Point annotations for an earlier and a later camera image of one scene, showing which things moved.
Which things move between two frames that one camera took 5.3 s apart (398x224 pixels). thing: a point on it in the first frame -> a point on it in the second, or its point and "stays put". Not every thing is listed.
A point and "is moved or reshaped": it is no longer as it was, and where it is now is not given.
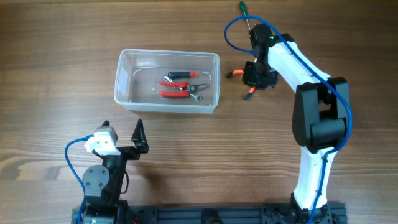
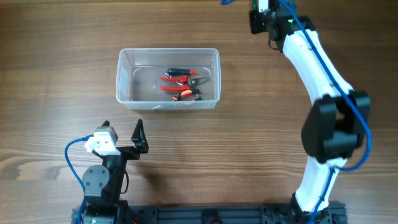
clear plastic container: [174, 81] stays put
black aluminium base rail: [214, 214] stays put
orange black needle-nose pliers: [240, 72] -> [188, 95]
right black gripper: [249, 79] -> [255, 26]
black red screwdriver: [175, 74] is moved or reshaped
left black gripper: [140, 142] stays put
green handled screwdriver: [243, 8] -> [255, 5]
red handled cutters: [186, 89] -> [185, 84]
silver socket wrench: [198, 98] -> [167, 74]
